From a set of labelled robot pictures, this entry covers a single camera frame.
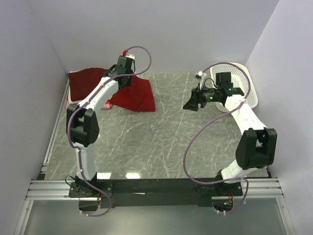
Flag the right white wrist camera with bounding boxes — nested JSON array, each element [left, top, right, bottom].
[[194, 71, 207, 90]]

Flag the folded pink t-shirt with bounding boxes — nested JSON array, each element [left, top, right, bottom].
[[66, 100, 112, 109]]

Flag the folded dark red t-shirt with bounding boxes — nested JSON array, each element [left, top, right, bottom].
[[68, 68, 107, 102]]

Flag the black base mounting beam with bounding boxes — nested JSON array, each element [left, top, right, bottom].
[[68, 179, 243, 209]]

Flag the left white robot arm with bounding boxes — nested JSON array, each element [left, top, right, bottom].
[[67, 53, 135, 197]]

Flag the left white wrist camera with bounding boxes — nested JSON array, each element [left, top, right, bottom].
[[122, 49, 135, 60]]

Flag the white perforated plastic basket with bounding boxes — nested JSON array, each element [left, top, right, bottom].
[[210, 63, 258, 109]]

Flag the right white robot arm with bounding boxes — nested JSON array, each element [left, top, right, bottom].
[[183, 72, 277, 185]]

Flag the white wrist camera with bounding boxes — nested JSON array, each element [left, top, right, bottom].
[[122, 49, 135, 60], [194, 71, 207, 90]]

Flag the aluminium extrusion rail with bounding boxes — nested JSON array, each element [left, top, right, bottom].
[[25, 178, 284, 201]]

